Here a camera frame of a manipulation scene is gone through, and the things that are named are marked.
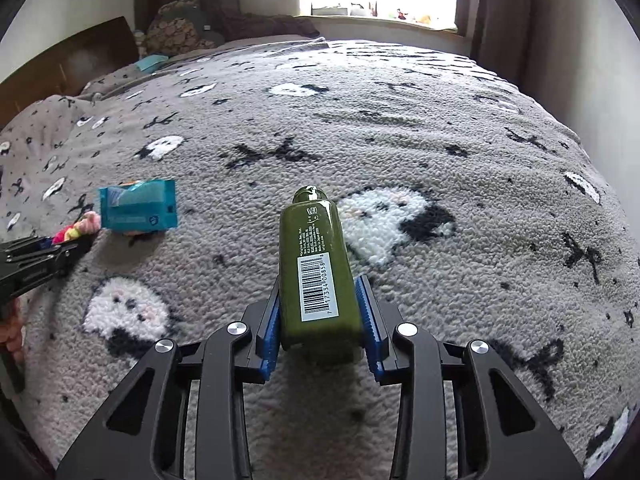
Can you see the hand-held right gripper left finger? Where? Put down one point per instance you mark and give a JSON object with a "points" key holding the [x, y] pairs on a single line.
{"points": [[270, 340]]}

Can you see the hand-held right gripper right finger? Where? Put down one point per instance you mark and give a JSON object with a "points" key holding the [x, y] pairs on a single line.
{"points": [[372, 340]]}

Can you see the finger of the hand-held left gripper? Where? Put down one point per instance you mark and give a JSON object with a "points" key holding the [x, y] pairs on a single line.
{"points": [[45, 267], [25, 249]]}

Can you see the dark green bottle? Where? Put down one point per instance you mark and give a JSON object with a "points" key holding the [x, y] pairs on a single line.
{"points": [[320, 240]]}

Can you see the person's left hand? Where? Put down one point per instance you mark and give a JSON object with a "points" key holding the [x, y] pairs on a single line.
{"points": [[11, 332]]}

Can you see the grey dotted pillow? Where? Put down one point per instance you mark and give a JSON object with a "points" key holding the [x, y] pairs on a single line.
{"points": [[40, 160]]}

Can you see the teal snack packet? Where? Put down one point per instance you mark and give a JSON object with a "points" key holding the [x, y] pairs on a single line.
{"points": [[137, 207]]}

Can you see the wooden headboard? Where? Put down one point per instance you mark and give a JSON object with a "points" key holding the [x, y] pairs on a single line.
{"points": [[75, 60]]}

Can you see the small teal packet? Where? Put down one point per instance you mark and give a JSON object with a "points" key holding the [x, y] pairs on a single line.
{"points": [[151, 63]]}

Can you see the brown patterned cushion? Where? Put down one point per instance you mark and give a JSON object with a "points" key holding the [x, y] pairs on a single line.
{"points": [[180, 27]]}

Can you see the dark brown cloth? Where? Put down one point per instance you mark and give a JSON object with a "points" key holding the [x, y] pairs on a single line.
{"points": [[270, 25]]}

